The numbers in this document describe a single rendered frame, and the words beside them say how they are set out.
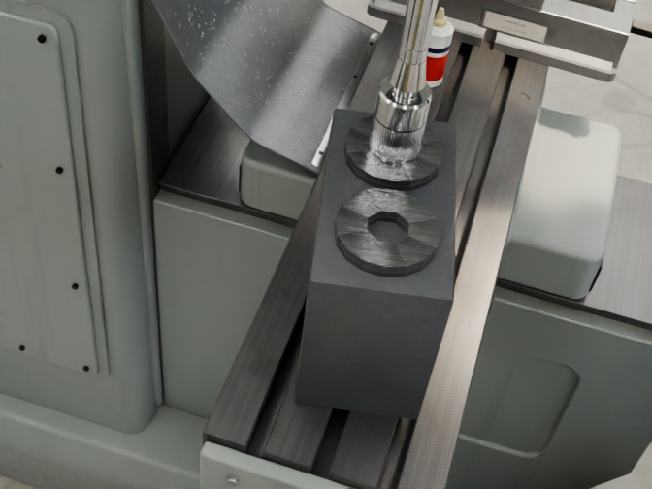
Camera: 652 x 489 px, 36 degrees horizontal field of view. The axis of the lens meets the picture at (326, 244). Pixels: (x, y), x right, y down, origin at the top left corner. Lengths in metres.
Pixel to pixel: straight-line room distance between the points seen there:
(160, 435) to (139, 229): 0.50
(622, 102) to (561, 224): 1.68
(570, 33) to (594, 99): 1.60
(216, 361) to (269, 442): 0.76
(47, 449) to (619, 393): 1.01
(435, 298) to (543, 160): 0.62
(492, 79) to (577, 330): 0.36
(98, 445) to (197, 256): 0.49
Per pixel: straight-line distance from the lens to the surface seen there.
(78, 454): 1.86
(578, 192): 1.38
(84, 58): 1.24
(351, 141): 0.91
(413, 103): 0.85
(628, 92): 3.03
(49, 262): 1.54
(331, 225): 0.85
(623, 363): 1.43
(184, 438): 1.83
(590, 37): 1.37
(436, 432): 0.96
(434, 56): 1.27
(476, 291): 1.07
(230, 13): 1.33
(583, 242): 1.32
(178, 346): 1.69
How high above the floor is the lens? 1.77
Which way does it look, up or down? 48 degrees down
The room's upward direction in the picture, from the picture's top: 8 degrees clockwise
